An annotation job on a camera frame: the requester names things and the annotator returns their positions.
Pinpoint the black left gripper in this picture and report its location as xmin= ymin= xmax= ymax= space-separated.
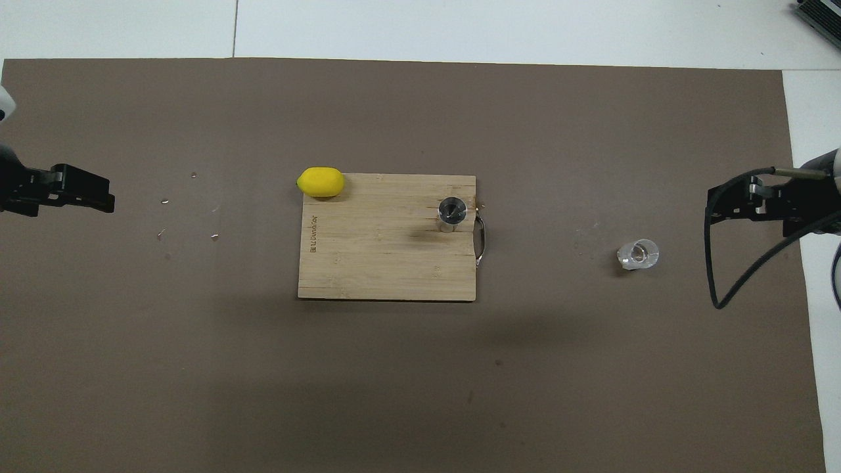
xmin=0 ymin=147 xmax=116 ymax=218

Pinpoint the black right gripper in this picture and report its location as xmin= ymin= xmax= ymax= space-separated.
xmin=706 ymin=173 xmax=841 ymax=239

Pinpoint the small clear glass cup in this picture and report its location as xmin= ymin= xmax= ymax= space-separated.
xmin=616 ymin=238 xmax=660 ymax=272

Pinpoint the steel double jigger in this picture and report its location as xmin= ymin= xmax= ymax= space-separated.
xmin=436 ymin=195 xmax=468 ymax=235

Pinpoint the grey ribbed device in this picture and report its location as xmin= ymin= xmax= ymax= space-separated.
xmin=793 ymin=0 xmax=841 ymax=33

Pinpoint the yellow lemon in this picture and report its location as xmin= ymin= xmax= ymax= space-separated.
xmin=296 ymin=167 xmax=346 ymax=199

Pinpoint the bamboo cutting board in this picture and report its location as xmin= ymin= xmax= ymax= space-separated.
xmin=298 ymin=173 xmax=489 ymax=303

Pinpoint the brown table mat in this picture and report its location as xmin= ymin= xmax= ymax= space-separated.
xmin=0 ymin=58 xmax=828 ymax=473

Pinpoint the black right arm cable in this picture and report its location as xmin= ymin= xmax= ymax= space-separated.
xmin=704 ymin=167 xmax=841 ymax=310

